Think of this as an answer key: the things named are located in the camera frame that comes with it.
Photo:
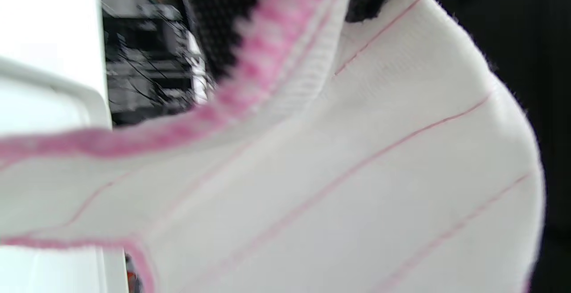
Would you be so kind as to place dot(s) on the white rectangular tray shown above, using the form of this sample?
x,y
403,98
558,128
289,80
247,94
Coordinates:
x,y
44,110

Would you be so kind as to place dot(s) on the person's left hand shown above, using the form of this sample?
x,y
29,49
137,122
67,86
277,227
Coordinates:
x,y
513,25

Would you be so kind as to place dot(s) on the black computer tower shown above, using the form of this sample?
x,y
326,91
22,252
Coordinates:
x,y
142,39

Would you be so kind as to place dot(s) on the pink-edged white dish cloth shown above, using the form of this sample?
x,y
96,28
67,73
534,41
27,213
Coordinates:
x,y
357,172

